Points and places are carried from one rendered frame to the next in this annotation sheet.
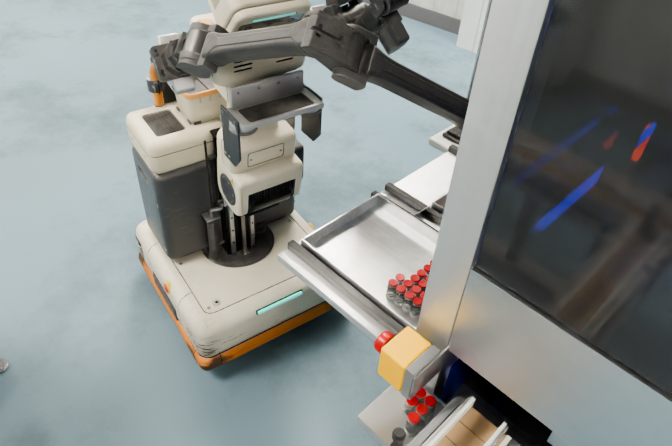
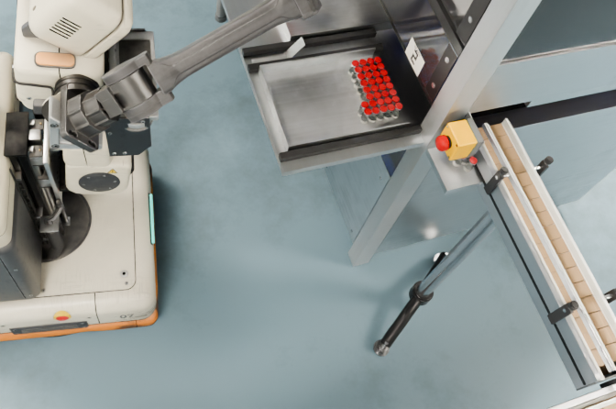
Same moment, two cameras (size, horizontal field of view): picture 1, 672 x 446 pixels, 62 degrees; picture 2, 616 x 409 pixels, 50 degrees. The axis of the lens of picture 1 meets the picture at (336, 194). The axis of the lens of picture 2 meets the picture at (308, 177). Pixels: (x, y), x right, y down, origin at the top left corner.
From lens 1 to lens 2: 1.25 m
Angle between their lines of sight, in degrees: 52
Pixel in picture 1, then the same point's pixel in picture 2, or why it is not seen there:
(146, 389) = (133, 387)
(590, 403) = (558, 74)
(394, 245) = (314, 89)
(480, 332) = (496, 90)
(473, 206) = (511, 36)
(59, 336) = not seen: outside the picture
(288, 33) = (275, 15)
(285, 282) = (136, 202)
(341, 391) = (230, 221)
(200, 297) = (107, 286)
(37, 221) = not seen: outside the picture
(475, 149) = (522, 8)
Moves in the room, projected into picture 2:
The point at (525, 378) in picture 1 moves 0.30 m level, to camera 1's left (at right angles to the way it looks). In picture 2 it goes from (522, 90) to (481, 178)
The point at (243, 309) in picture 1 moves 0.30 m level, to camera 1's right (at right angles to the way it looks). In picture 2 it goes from (146, 253) to (196, 184)
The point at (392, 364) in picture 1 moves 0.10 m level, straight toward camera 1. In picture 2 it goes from (467, 148) to (500, 172)
